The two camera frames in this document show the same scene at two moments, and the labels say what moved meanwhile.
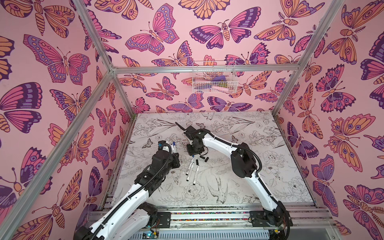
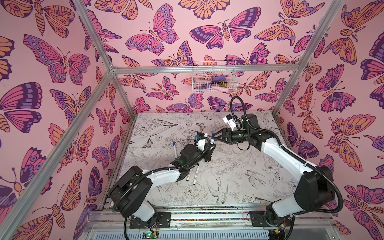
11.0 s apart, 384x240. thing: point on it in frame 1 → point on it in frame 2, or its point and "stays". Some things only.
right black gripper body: (189, 132) → (222, 134)
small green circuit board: (149, 235) stays
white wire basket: (214, 77) stays
